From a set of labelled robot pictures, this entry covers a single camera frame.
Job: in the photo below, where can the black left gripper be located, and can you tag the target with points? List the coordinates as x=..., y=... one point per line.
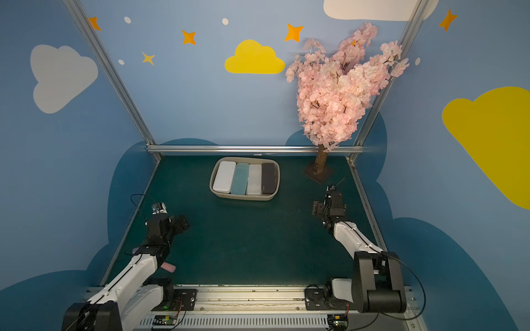
x=177, y=224

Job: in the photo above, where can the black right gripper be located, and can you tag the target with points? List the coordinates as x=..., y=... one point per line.
x=321, y=207

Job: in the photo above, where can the dark grey pencil case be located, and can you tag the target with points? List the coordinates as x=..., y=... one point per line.
x=268, y=178

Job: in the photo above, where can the white rounded pencil case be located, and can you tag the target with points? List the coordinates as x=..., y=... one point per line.
x=224, y=177

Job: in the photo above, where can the frosted clear wide pencil case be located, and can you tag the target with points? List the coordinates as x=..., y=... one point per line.
x=254, y=183

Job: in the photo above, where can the light teal ribbed pencil case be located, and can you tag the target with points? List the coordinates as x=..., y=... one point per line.
x=240, y=178

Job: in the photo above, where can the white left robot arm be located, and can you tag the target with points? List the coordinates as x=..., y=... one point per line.
x=133, y=293

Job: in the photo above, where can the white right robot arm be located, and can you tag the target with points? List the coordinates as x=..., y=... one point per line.
x=376, y=285

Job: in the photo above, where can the beige storage box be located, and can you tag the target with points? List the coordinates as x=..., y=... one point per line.
x=246, y=197

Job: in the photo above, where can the purple toy shovel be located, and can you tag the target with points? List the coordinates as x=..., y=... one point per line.
x=168, y=267

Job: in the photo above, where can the left controller board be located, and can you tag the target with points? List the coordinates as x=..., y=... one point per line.
x=164, y=322

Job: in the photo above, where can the controller board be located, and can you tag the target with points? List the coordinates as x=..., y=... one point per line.
x=164, y=322
x=337, y=322

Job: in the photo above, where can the right controller board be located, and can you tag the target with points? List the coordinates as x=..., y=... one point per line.
x=337, y=322

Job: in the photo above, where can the pink cherry blossom tree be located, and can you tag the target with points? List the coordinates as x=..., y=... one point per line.
x=335, y=92

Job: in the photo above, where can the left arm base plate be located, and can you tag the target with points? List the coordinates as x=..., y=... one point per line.
x=180, y=300

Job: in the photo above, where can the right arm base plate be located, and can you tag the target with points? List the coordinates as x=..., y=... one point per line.
x=319, y=299

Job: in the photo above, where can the aluminium front rail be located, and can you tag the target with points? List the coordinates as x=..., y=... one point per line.
x=271, y=307

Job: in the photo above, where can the left aluminium frame post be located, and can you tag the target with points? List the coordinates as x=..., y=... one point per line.
x=83, y=23

